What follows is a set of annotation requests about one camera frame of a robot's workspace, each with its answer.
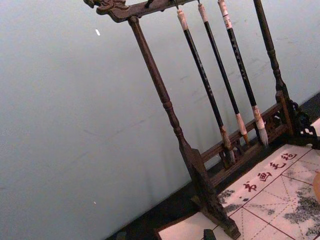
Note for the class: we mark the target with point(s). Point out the tan round object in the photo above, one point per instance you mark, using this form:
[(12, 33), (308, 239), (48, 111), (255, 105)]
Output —
[(317, 186)]

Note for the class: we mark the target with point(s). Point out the black brush with dark tip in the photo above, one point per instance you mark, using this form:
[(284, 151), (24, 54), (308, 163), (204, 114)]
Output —
[(200, 67)]

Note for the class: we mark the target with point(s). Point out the white sheet with dark border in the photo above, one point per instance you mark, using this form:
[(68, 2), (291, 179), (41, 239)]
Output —
[(185, 228)]

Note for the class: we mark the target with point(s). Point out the white felt mat, red grid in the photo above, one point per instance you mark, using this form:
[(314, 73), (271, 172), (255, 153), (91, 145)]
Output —
[(275, 200)]

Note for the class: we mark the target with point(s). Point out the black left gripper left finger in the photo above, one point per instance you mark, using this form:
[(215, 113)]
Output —
[(122, 236)]

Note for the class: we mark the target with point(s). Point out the black brush with brown tip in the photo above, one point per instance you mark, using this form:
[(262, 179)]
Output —
[(222, 67)]

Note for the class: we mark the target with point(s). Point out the black brush with grey tip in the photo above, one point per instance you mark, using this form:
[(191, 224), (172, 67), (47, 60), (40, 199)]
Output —
[(240, 62)]

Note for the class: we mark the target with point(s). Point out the dark carved wooden brush rack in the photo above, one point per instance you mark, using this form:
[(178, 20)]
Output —
[(150, 58)]

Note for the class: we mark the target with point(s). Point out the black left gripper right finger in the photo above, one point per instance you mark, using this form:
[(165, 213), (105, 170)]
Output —
[(209, 235)]

